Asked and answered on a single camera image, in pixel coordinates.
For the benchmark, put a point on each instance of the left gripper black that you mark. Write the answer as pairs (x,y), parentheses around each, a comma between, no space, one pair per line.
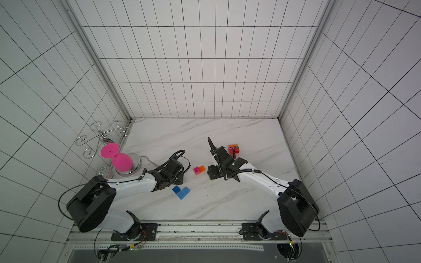
(180,178)

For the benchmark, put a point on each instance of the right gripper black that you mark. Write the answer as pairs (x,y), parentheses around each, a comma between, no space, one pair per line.
(220,157)

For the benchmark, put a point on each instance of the small pink lego brick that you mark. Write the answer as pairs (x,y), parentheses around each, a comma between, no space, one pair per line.
(197,170)

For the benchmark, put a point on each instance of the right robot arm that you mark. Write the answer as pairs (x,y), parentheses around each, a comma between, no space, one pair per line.
(297,209)

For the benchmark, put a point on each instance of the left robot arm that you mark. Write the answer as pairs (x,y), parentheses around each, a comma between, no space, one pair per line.
(92,207)

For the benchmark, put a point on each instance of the dark blue lego brick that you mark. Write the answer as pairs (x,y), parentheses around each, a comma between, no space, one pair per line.
(176,190)

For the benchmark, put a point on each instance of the light blue lego brick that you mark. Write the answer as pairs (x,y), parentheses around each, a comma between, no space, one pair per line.
(183,193)

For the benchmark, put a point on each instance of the patterned white mug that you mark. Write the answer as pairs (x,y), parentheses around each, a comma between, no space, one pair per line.
(105,171)

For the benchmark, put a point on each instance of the aluminium mounting rail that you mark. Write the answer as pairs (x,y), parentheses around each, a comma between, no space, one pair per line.
(160,232)

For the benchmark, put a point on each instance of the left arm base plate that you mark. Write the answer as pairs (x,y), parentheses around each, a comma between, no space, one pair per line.
(138,232)

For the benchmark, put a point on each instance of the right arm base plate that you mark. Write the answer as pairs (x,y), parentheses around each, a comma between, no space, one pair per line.
(256,231)

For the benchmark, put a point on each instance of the silver wire cup rack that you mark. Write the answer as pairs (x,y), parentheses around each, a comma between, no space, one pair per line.
(103,136)

